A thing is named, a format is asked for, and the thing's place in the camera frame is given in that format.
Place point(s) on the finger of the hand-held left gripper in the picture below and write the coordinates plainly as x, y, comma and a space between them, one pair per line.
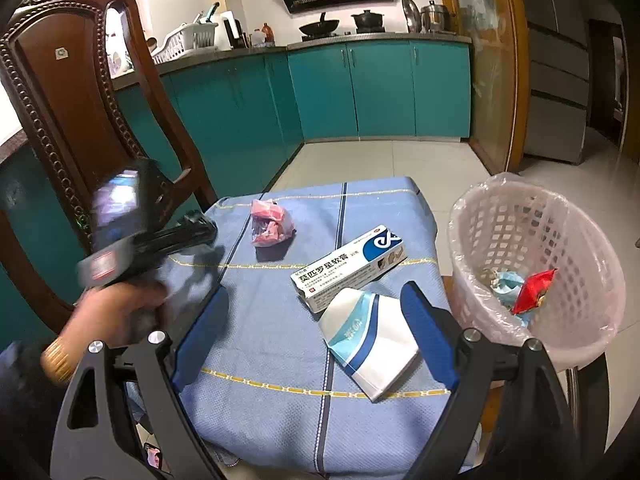
192, 232

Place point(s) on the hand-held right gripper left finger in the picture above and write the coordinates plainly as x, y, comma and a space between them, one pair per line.
200, 340

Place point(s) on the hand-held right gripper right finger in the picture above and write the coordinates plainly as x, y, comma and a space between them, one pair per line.
430, 340

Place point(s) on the white blue tissue packet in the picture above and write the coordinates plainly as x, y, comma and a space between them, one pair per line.
365, 340

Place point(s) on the pink plastic bag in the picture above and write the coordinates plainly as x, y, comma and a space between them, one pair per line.
270, 222

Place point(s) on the blue face mask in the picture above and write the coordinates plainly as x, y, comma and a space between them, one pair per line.
507, 290

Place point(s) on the white blue ointment box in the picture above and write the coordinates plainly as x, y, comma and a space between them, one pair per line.
350, 270

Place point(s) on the red snack wrapper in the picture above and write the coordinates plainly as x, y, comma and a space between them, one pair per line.
535, 290

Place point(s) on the pink plastic wastebasket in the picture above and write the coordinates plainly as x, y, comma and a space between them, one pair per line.
500, 225

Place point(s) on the clear plastic bin liner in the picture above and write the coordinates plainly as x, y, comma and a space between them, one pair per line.
585, 350

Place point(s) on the person's left forearm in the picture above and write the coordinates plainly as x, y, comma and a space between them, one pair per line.
25, 410

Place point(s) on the person's left hand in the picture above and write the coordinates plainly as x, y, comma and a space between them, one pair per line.
110, 315

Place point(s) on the blue checked tablecloth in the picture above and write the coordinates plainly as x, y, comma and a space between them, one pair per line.
280, 360

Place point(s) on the carved brown wooden chair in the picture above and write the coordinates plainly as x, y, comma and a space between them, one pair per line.
65, 110

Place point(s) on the smartphone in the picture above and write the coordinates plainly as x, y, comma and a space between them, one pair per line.
152, 456

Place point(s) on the small white sticker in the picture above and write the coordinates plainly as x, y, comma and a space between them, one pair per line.
62, 53

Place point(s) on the white dish rack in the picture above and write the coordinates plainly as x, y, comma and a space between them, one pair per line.
185, 42

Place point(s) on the white kitchen appliance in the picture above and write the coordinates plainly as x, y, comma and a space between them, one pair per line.
230, 30

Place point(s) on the brown bottle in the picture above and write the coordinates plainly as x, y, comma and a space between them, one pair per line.
268, 34

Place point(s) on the teal kitchen cabinets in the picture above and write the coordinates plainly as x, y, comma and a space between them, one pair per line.
380, 90

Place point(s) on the black wok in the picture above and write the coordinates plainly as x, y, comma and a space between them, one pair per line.
320, 26

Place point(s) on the gas stove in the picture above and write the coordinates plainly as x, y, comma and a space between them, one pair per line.
345, 36

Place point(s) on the black cooking pot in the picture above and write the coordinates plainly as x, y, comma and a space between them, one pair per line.
367, 21

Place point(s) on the wood framed glass door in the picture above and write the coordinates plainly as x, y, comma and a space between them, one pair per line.
485, 60

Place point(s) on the grey refrigerator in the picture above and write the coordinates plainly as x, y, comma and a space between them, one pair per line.
555, 60

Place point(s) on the steel pot lid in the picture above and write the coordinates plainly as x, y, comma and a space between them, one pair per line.
411, 12

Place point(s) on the steel stock pot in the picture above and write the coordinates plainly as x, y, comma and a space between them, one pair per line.
437, 19

